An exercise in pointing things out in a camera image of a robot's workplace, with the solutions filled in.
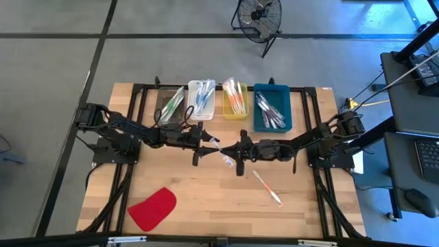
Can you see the black camera rig bar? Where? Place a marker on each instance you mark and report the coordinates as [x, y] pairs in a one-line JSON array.
[[51, 240]]

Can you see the black caster wheel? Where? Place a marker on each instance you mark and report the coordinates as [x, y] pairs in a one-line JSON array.
[[390, 216]]

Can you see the black metal pole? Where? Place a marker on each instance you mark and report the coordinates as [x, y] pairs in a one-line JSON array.
[[416, 43]]

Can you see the white plastic bin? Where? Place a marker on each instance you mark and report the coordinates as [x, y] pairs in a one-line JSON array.
[[192, 115]]

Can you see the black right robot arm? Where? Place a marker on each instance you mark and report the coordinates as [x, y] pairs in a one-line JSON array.
[[326, 137]]

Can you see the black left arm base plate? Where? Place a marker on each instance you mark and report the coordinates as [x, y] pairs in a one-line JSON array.
[[103, 156]]

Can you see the red cloth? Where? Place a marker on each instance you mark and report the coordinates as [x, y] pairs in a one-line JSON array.
[[152, 209]]

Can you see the black floor fan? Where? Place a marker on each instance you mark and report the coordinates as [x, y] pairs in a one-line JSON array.
[[257, 20]]

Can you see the teal blue plastic bin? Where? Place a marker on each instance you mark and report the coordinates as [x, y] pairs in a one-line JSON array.
[[284, 96]]

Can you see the grey desk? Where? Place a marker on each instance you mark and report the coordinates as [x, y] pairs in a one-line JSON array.
[[404, 103], [401, 171]]

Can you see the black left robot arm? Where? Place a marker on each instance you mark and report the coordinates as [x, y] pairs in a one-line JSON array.
[[123, 130]]

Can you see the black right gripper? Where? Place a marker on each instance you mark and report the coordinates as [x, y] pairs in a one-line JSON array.
[[267, 151]]

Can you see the black laptop keyboard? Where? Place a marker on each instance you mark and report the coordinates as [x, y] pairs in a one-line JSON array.
[[427, 159]]

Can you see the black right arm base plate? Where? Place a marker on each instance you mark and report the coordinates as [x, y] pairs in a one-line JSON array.
[[343, 164]]

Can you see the black metal table frame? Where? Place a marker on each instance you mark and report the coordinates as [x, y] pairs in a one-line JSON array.
[[307, 106]]

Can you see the silver metal bracket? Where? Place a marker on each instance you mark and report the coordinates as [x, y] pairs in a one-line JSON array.
[[317, 243], [127, 239]]

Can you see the black power device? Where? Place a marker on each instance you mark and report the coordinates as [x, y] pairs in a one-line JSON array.
[[425, 70]]

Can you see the white paper sheet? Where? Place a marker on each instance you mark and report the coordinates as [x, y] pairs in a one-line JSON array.
[[358, 163]]

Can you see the black computer mouse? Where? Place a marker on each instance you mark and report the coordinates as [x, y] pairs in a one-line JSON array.
[[420, 202]]

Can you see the black table clamp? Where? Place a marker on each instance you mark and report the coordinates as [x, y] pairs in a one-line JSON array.
[[157, 81], [271, 81]]

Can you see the yellow plastic bin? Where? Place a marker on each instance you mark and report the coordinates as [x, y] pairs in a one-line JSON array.
[[227, 115]]

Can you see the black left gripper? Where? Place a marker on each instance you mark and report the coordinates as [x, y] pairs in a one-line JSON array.
[[181, 139]]

